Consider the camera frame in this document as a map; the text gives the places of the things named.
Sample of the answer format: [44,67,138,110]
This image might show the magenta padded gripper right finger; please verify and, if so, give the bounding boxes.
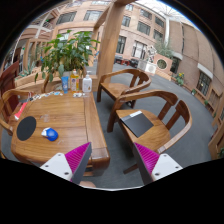
[133,143,182,185]

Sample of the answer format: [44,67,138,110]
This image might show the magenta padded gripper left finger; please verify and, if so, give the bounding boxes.
[41,142,92,184]

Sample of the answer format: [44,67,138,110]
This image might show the blue and white computer mouse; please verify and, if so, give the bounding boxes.
[41,127,58,141]

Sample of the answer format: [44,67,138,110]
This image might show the round black mouse pad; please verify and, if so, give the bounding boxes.
[17,116,36,141]

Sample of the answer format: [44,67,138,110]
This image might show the black notebook on chair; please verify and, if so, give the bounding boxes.
[121,111,153,137]

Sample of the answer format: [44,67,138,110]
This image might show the near wooden armchair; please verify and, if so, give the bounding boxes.
[106,89,194,175]

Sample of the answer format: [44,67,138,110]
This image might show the wooden armchair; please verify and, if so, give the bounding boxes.
[0,89,34,136]
[106,89,194,175]
[97,69,151,102]

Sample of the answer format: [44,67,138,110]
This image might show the wooden table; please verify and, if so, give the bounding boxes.
[11,92,110,176]

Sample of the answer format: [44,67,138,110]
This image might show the red and white packet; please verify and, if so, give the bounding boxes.
[14,102,28,120]

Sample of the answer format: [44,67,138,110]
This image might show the small packets on table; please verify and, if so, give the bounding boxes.
[30,91,63,101]

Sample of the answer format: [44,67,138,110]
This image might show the left wooden armchair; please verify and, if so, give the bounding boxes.
[0,89,34,136]

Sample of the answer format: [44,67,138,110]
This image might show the white pump bottle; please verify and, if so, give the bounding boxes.
[82,75,92,93]

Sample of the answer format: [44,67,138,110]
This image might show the yellow liquid bottle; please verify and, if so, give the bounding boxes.
[70,70,79,92]

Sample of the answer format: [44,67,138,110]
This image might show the blue tube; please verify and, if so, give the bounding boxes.
[61,76,68,94]

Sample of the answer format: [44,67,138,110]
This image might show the far wooden armchair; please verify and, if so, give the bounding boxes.
[97,69,151,102]

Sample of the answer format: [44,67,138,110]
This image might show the green potted plant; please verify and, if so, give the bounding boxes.
[41,30,97,82]

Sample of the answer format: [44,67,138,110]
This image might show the wooden pillar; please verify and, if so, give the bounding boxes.
[97,1,125,79]

